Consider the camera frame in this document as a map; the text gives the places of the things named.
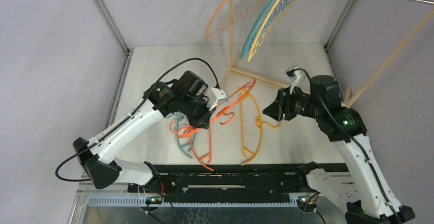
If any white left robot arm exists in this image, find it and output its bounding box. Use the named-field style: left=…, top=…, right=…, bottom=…
left=73, top=71, right=228, bottom=192

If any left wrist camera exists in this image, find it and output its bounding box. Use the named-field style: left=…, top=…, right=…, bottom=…
left=206, top=87, right=229, bottom=111

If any pale yellow wavy hanger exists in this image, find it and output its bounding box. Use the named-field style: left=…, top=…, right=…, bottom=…
left=240, top=0, right=297, bottom=61

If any left circuit board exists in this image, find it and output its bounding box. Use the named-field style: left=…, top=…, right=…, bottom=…
left=144, top=196, right=164, bottom=207

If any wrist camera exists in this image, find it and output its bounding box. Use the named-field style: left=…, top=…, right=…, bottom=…
left=286, top=66, right=306, bottom=94
left=206, top=87, right=229, bottom=111

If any circuit board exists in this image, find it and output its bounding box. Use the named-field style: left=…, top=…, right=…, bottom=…
left=297, top=196, right=318, bottom=213
left=144, top=196, right=164, bottom=207

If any yellow-orange plastic hanger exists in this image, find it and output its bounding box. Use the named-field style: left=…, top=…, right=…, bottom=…
left=238, top=92, right=281, bottom=166

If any wooden clothes rack frame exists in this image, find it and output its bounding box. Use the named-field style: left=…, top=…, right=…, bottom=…
left=219, top=0, right=434, bottom=108

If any teal plastic hanger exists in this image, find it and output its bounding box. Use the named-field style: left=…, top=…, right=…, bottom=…
left=175, top=113, right=193, bottom=159

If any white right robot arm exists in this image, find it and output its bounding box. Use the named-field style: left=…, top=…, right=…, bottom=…
left=263, top=75, right=416, bottom=223

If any right circuit board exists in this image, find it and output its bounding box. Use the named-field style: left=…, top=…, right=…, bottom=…
left=297, top=196, right=318, bottom=213

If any light blue wavy hanger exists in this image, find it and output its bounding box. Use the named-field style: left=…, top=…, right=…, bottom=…
left=240, top=0, right=292, bottom=59

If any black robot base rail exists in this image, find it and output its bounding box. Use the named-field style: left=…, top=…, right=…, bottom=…
left=127, top=162, right=348, bottom=205

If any orange plastic hanger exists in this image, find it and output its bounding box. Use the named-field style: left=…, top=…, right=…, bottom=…
left=169, top=77, right=256, bottom=138
left=168, top=115, right=215, bottom=172

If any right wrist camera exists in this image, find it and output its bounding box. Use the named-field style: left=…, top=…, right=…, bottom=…
left=286, top=66, right=306, bottom=94

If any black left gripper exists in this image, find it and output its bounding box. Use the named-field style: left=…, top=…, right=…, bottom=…
left=180, top=94, right=217, bottom=129

